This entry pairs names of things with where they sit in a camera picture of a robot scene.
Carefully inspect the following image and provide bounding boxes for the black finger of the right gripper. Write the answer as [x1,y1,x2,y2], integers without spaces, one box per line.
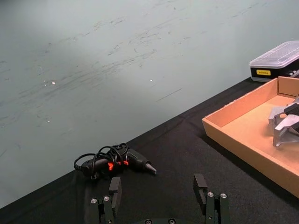
[283,102,299,115]

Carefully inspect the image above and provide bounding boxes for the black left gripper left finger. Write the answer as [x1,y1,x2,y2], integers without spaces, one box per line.
[90,176,122,224]

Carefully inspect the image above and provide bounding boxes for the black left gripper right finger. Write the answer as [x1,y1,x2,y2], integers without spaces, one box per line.
[193,174,231,224]

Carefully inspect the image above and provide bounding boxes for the small white three-armed plastic piece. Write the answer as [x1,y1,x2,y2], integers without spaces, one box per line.
[268,106,299,147]

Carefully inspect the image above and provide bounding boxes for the black table cloth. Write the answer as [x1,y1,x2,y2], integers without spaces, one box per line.
[0,76,299,224]

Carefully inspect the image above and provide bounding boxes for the shallow brown cardboard tray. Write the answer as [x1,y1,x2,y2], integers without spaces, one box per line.
[202,76,299,199]

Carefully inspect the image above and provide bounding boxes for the clear plastic case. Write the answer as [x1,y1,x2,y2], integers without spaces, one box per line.
[249,40,299,83]

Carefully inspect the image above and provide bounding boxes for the black corded tool, orange parts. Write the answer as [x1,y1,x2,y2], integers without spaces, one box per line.
[73,142,157,181]

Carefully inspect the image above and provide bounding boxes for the plain pale wall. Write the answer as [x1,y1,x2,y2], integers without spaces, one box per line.
[0,0,299,210]

